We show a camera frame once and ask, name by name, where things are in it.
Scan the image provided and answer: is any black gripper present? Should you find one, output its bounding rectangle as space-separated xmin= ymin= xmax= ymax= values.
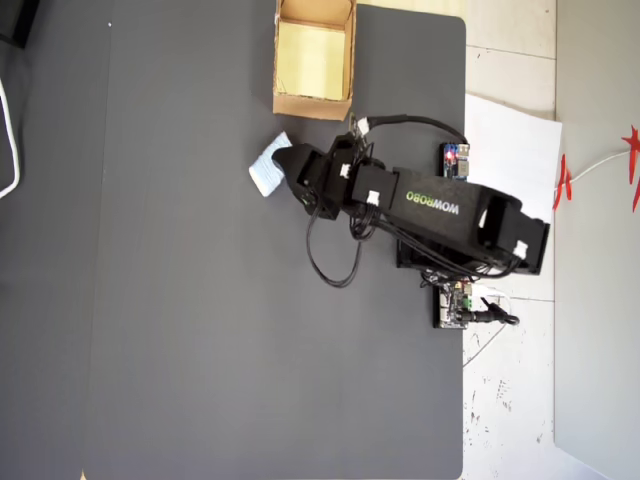
xmin=272 ymin=134 xmax=374 ymax=221

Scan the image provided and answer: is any light blue yarn-wrapped block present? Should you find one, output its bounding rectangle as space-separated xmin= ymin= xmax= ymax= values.
xmin=248 ymin=131 xmax=294 ymax=198

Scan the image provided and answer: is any open cardboard box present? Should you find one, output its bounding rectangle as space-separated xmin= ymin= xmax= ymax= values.
xmin=272 ymin=0 xmax=358 ymax=122

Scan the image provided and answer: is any yellow paper sheet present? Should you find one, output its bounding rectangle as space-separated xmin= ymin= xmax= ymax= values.
xmin=276 ymin=20 xmax=347 ymax=100

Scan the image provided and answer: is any blue circuit board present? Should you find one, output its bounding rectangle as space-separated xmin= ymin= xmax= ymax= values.
xmin=440 ymin=142 xmax=472 ymax=179

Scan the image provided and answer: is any dark grey mat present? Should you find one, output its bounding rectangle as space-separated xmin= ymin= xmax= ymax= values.
xmin=82 ymin=0 xmax=467 ymax=480

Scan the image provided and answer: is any circuit board with power plug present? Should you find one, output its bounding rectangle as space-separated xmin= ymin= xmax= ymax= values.
xmin=432 ymin=280 xmax=475 ymax=330

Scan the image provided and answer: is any white paper sheet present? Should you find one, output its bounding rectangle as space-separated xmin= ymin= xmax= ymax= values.
xmin=464 ymin=93 xmax=564 ymax=226

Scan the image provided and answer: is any red tape strip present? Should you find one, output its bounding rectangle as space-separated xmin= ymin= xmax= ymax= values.
xmin=552 ymin=153 xmax=574 ymax=214

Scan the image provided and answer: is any red star-shaped tape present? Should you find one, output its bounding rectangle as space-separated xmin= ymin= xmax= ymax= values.
xmin=621 ymin=124 xmax=640 ymax=214

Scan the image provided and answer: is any thin black wire loop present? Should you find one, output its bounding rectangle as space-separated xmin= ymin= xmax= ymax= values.
xmin=306 ymin=199 xmax=362 ymax=290

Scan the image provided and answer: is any thick black camera cable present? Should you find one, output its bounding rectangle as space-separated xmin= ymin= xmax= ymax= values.
xmin=367 ymin=113 xmax=470 ymax=149

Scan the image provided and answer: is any black power plug cable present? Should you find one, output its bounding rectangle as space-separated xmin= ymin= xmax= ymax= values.
xmin=462 ymin=297 xmax=521 ymax=327

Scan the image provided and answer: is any white curved cable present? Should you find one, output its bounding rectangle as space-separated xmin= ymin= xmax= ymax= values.
xmin=0 ymin=77 xmax=21 ymax=200

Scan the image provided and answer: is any thin white cable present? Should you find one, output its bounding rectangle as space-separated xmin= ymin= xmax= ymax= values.
xmin=555 ymin=148 xmax=632 ymax=194

